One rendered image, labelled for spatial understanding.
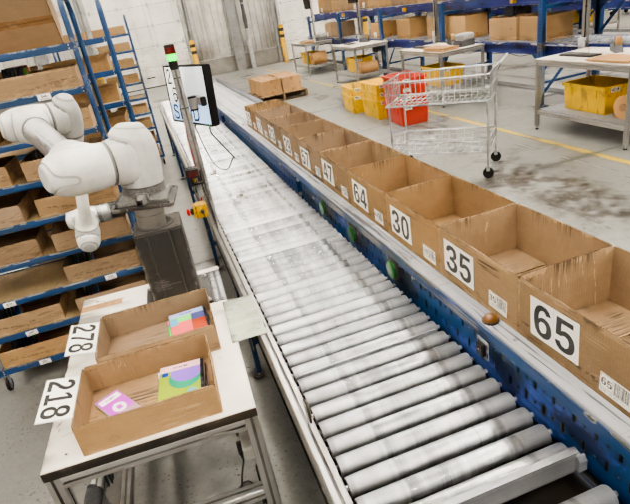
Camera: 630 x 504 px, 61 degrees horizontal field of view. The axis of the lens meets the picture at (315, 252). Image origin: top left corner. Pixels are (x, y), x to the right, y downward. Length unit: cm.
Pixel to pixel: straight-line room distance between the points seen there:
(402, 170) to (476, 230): 79
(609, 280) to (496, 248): 40
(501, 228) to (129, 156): 127
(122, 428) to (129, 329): 59
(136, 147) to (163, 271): 47
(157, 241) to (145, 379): 53
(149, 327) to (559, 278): 139
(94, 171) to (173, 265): 45
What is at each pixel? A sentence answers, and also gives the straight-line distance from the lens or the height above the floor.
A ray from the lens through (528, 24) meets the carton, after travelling 819.
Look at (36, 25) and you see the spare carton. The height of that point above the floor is 184.
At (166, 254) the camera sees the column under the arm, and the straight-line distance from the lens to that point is 206.
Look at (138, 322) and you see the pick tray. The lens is 207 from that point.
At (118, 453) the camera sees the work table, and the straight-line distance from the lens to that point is 160.
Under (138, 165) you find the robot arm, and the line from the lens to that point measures 196.
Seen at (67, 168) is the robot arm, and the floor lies 138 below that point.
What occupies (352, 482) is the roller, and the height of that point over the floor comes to 75.
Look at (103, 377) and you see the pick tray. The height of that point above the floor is 80.
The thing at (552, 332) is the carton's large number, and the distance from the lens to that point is 137.
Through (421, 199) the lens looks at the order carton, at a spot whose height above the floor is 98.
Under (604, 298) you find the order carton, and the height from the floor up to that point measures 90.
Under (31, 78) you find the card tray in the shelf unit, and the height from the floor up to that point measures 162.
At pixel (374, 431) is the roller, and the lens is 142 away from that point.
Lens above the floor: 174
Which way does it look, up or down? 25 degrees down
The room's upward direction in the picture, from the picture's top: 10 degrees counter-clockwise
